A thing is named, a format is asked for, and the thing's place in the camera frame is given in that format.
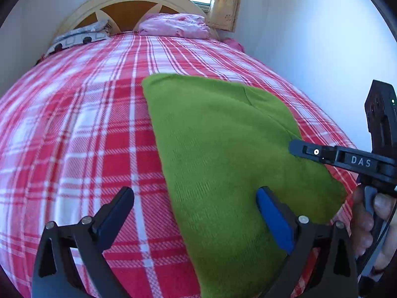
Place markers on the person right hand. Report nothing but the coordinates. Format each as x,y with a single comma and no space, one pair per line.
362,223

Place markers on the cream wooden headboard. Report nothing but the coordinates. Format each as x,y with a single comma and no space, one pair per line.
124,15

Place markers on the pink cloth beside bed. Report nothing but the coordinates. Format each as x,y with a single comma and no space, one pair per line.
233,44

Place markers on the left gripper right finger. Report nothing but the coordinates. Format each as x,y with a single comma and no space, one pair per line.
335,271

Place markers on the green orange striped knit sweater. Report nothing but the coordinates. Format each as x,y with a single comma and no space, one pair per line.
218,143

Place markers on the red white plaid bedsheet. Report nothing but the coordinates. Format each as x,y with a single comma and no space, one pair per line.
75,130

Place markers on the pink pillow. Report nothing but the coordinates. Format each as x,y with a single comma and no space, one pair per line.
180,25

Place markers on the back right beige curtain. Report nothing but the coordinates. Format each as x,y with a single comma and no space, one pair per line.
222,14

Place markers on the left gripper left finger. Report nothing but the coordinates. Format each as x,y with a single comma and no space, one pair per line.
55,273

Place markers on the grey white folded blanket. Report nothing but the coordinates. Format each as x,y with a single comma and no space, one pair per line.
92,33

